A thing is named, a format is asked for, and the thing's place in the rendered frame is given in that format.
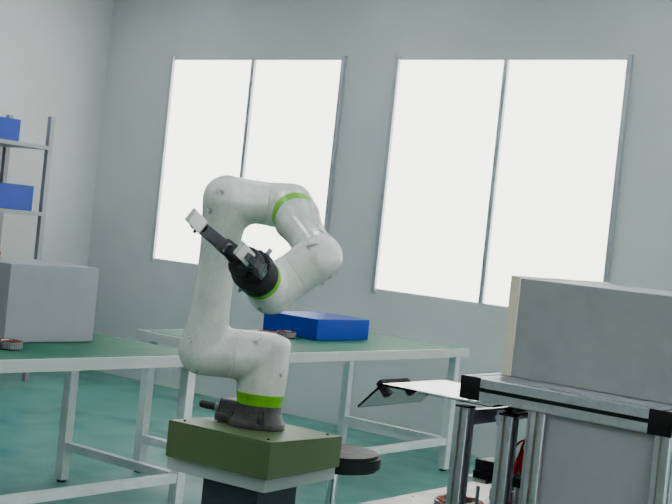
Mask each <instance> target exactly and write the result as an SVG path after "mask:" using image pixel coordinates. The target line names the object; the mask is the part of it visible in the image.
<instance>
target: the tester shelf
mask: <svg viewBox="0 0 672 504"><path fill-rule="evenodd" d="M459 397H460V398H465V399H471V400H476V401H482V402H487V403H492V404H497V405H502V406H508V407H513V408H518V409H523V410H528V411H533V412H539V413H544V414H549V415H554V416H559V417H564V418H570V419H575V420H580V421H585V422H590V423H596V424H601V425H606V426H611V427H616V428H621V429H627V430H632V431H637V432H642V433H647V434H651V435H657V436H662V437H667V438H672V405H670V404H664V403H659V402H653V401H647V400H642V399H636V398H630V397H625V396H619V395H613V394H608V393H602V392H596V391H591V390H585V389H579V388H574V387H568V386H562V385H557V384H551V383H545V382H540V381H534V380H528V379H523V378H517V377H511V376H510V377H509V376H504V375H501V373H485V374H467V375H461V384H460V393H459Z"/></svg>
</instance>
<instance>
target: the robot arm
mask: <svg viewBox="0 0 672 504"><path fill-rule="evenodd" d="M185 220H186V221H187V222H188V223H189V224H190V227H191V228H192V229H194V230H193V231H192V232H193V233H195V234H196V232H198V233H199V234H200V235H201V244H200V253H199V261H198V268H197V274H196V280H195V285H194V290H193V295H192V300H191V304H190V309H189V312H188V316H187V320H186V323H185V327H184V330H183V334H182V337H181V340H180V343H179V348H178V354H179V358H180V361H181V363H182V364H183V366H184V367H185V368H186V369H187V370H188V371H190V372H191V373H194V374H197V375H204V376H213V377H223V378H233V379H235V380H236V381H237V388H236V394H237V397H228V398H221V400H219V401H217V402H212V401H207V400H201V401H200V403H199V405H200V407H201V408H206V409H210V410H215V416H214V420H218V421H226V422H229V424H230V425H232V426H235V427H239V428H244V429H250V430H258V431H272V432H277V431H283V430H284V427H285V424H284V422H283V419H282V403H283V400H284V398H285V392H286V385H287V377H288V369H289V361H290V352H291V343H290V341H289V340H288V339H287V338H285V337H283V336H280V335H278V334H274V333H268V332H259V331H250V330H240V329H232V328H231V327H230V325H229V318H230V306H231V297H232V289H233V282H234V283H235V284H236V285H237V286H238V287H239V289H238V292H239V293H240V292H241V291H243V292H244V293H245V294H246V295H247V296H248V299H249V301H250V303H251V305H252V306H253V307H254V308H255V309H256V310H258V311H259V312H261V313H264V314H270V315H271V314H278V313H281V312H283V311H284V310H286V309H287V308H288V307H289V306H291V305H292V304H293V303H294V302H295V301H296V300H298V299H299V298H300V297H301V296H303V295H304V294H305V293H307V292H308V291H309V290H311V289H313V288H314V287H316V286H317V285H319V284H321V283H323V282H324V281H326V280H328V279H330V278H331V277H333V276H334V275H335V274H336V273H337V272H338V271H339V269H340V267H341V264H342V259H343V256H342V250H341V248H340V246H339V244H338V243H337V241H336V240H335V239H333V238H332V237H331V236H330V235H329V234H328V233H327V232H326V230H325V229H324V227H323V224H322V221H321V215H320V210H319V208H318V206H317V205H316V204H315V201H314V199H313V198H312V196H311V194H310V193H309V191H308V190H307V189H305V188H304V187H303V186H301V185H298V184H294V183H274V182H263V181H256V180H250V179H245V178H240V177H236V176H232V175H223V176H219V177H217V178H215V179H213V180H212V181H211V182H210V183H209V184H208V185H207V186H206V188H205V190H204V193H203V205H202V215H201V214H200V213H199V212H198V211H197V210H196V209H195V208H193V209H192V210H191V212H190V213H189V214H188V215H187V217H186V218H185ZM252 224H261V225H266V226H270V227H275V228H276V231H277V233H278V234H279V235H280V236H281V237H282V238H283V239H285V240H286V241H287V243H288V244H289V245H290V247H291V249H290V250H289V251H288V252H286V253H285V254H284V255H282V256H280V257H279V258H277V259H276V260H274V261H273V259H272V258H271V257H270V254H271V252H272V251H273V250H272V249H270V248H269V249H268V250H267V252H265V253H264V252H263V251H262V250H257V249H255V248H253V247H250V246H247V245H246V243H245V242H243V241H242V237H243V233H244V230H245V229H246V228H247V227H248V226H249V225H252Z"/></svg>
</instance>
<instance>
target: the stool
mask: <svg viewBox="0 0 672 504"><path fill-rule="evenodd" d="M380 465H381V457H380V456H379V455H378V453H377V452H375V451H373V450H370V449H368V448H364V447H360V446H355V445H349V444H343V443H342V444H341V453H340V462H339V467H335V474H334V479H331V480H327V488H326V497H325V504H337V494H338V485H339V475H369V474H373V473H375V472H376V471H377V470H379V469H380Z"/></svg>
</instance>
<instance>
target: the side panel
mask: <svg viewBox="0 0 672 504"><path fill-rule="evenodd" d="M671 485H672V438H667V437H662V436H657V435H651V434H647V433H642V432H637V431H632V430H627V429H621V428H616V427H611V426H606V425H601V424H596V423H590V422H585V421H580V420H575V419H570V418H564V417H559V416H554V415H549V414H544V413H539V412H533V411H531V418H530V427H529V436H528V446H527V455H526V464H525V473H524V483H523V492H522V501H521V504H670V494H671Z"/></svg>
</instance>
